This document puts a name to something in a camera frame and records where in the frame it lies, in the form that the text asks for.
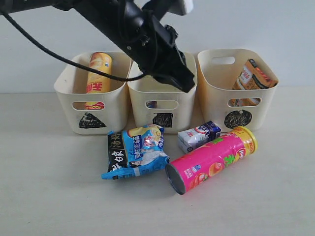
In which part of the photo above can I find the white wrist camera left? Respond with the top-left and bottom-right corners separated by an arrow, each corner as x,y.
167,0 -> 194,16

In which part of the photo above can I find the cream bin with triangle mark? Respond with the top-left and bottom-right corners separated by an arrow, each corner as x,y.
54,65 -> 131,135

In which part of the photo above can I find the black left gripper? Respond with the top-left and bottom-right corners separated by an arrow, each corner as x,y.
130,12 -> 195,93

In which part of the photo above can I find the purple juice carton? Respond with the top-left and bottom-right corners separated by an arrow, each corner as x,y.
146,100 -> 158,109

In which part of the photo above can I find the white blue milk carton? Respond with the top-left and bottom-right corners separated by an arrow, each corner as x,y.
178,121 -> 221,153

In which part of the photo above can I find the cream bin with square mark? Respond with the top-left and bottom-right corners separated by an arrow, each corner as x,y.
127,52 -> 198,134

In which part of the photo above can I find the yellow chips can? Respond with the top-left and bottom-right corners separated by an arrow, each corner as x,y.
84,52 -> 112,110

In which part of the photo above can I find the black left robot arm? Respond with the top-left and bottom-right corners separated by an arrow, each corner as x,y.
0,0 -> 195,93

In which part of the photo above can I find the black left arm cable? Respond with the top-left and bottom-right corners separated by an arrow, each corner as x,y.
0,9 -> 148,82

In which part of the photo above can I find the blue noodle packet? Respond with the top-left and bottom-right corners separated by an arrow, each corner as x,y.
101,124 -> 170,180

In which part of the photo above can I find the orange noodle packet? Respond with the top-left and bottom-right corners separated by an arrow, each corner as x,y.
229,59 -> 278,107

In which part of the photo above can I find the pink chips can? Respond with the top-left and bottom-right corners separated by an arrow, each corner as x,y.
165,126 -> 258,195

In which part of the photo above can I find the cream bin with circle mark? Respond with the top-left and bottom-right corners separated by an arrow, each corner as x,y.
196,49 -> 277,132

